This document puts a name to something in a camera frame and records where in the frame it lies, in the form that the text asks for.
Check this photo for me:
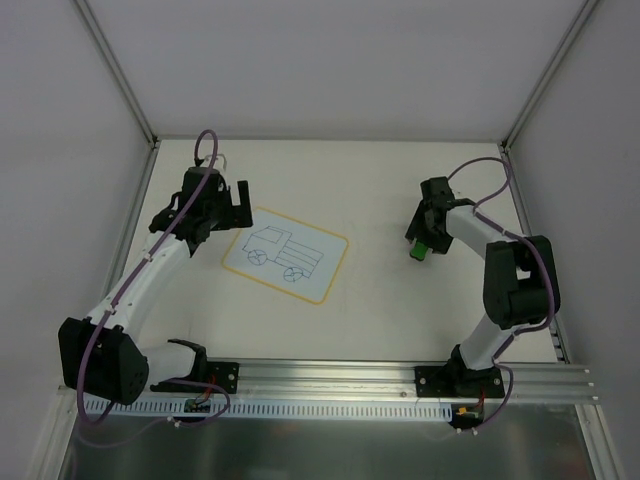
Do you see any green whiteboard eraser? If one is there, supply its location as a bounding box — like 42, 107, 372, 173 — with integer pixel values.
409, 241, 429, 262

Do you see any yellow-framed small whiteboard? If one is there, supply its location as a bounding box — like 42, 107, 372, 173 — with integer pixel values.
222, 207, 349, 305

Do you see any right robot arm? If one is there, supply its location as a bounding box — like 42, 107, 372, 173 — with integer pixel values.
405, 177, 561, 399

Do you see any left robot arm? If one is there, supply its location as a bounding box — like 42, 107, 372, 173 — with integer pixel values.
58, 166, 253, 405

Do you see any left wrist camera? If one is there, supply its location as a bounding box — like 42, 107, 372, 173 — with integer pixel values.
194, 154, 227, 172

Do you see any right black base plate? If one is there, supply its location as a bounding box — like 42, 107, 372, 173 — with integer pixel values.
414, 365, 505, 399

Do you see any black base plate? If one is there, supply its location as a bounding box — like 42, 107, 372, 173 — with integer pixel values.
414, 365, 505, 399
204, 360, 240, 395

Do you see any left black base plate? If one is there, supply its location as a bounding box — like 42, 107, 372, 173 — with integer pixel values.
204, 360, 240, 395

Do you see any aluminium mounting rail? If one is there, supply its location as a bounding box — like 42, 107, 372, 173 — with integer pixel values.
57, 354, 599, 404

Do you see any white slotted cable duct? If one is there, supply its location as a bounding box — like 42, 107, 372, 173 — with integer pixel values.
111, 397, 453, 423

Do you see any left aluminium frame post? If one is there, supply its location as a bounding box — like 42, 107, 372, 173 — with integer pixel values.
70, 1, 156, 247

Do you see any aluminium frame post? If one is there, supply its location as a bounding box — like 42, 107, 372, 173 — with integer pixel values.
499, 0, 601, 364
70, 1, 156, 247

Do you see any right aluminium frame post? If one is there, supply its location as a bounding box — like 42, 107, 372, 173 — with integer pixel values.
499, 0, 601, 364

